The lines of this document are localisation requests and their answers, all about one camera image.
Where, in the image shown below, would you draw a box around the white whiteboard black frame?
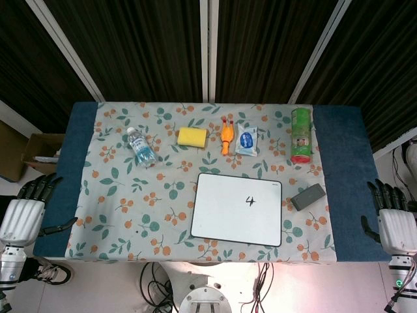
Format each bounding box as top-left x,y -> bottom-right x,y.
190,172 -> 283,247

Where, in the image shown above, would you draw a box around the yellow sponge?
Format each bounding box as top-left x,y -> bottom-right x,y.
177,127 -> 209,149

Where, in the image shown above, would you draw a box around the white frame post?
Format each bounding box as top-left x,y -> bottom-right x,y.
288,0 -> 354,105
201,0 -> 218,104
25,0 -> 106,102

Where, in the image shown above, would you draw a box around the blue felt table cover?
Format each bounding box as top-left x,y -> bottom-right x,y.
32,101 -> 392,261

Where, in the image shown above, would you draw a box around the dark pleated curtain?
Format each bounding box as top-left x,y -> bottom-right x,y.
0,0 -> 417,154

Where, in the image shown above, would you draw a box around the dark grey board eraser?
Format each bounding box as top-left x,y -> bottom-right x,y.
289,183 -> 326,211

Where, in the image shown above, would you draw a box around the clear plastic water bottle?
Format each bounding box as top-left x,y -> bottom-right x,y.
126,127 -> 158,169

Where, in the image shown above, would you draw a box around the brown cardboard box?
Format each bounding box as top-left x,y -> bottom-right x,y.
0,120 -> 66,182

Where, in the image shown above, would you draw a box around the black cables on floor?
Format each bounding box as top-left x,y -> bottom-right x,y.
389,138 -> 417,209

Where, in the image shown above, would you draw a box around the orange rubber chicken toy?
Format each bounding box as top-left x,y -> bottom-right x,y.
220,117 -> 236,157

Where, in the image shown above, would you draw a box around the floral printed tablecloth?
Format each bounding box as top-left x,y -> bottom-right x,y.
65,101 -> 336,263

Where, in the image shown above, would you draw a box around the round silver robot base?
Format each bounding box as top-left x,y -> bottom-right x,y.
177,286 -> 234,313

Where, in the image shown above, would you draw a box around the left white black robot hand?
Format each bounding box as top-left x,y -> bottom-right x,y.
0,173 -> 78,248

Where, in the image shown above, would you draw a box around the black cable bundle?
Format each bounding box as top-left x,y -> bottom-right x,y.
139,262 -> 179,312

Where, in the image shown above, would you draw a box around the white black sneaker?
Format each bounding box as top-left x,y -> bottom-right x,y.
34,260 -> 74,284

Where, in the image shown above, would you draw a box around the red wire bundle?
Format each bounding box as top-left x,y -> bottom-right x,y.
239,262 -> 278,313

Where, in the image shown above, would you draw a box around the white blue wet wipes packet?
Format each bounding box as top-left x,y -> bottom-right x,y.
235,125 -> 261,157

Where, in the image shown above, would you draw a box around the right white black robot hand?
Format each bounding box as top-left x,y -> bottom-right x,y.
360,178 -> 417,257

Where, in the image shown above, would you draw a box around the green chips can red lid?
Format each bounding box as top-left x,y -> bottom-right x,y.
289,106 -> 314,165

